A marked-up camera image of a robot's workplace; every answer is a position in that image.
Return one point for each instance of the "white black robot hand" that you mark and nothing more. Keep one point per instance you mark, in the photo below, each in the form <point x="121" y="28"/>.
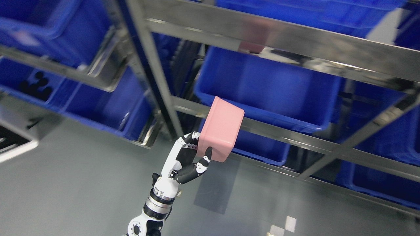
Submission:
<point x="179" y="167"/>

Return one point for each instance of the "pink plastic storage box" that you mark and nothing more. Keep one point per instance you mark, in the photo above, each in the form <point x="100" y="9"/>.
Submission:
<point x="220" y="130"/>

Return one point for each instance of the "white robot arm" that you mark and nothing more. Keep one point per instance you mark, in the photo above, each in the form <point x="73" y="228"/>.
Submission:
<point x="153" y="215"/>

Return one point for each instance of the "blue bin left shelf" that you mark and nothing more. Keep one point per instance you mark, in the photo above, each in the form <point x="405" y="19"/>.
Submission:
<point x="123" y="112"/>

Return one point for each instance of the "large blue shelf bin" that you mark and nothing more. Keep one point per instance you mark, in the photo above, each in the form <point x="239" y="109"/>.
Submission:
<point x="275" y="93"/>

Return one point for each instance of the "steel shelf rack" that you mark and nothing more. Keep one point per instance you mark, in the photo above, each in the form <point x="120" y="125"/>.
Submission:
<point x="372" y="133"/>

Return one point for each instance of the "blue bin lower middle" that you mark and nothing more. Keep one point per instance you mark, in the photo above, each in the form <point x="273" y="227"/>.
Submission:
<point x="261" y="148"/>

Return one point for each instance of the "blue bin upper left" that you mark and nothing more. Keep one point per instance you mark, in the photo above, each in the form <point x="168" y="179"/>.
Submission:
<point x="68" y="31"/>

